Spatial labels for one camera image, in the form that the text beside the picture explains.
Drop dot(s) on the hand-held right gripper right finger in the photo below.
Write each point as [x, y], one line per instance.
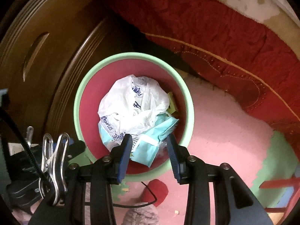
[174, 159]

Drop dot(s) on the red quilted bed skirt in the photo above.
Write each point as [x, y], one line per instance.
[222, 39]

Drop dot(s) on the teal wipes packet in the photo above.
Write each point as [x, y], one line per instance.
[152, 145]

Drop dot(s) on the pink fuzzy garment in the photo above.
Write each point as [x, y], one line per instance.
[140, 215]

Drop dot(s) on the brown wooden nightstand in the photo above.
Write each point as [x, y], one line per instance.
[58, 51]

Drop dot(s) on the large silver metal clip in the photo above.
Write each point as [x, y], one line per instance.
[57, 157]

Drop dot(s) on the white and green carton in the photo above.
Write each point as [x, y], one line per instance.
[172, 103]

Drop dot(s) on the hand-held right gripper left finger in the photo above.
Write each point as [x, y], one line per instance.
[123, 159]

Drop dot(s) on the red small stool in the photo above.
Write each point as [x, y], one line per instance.
[276, 182]

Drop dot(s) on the white bag with blue print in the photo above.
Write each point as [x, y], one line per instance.
[121, 103]

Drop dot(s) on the red bin with green rim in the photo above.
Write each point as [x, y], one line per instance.
[93, 93]

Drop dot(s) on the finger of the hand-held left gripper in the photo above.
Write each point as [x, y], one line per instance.
[71, 142]
[77, 147]

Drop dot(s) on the small silver metal clip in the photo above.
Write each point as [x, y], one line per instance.
[30, 134]

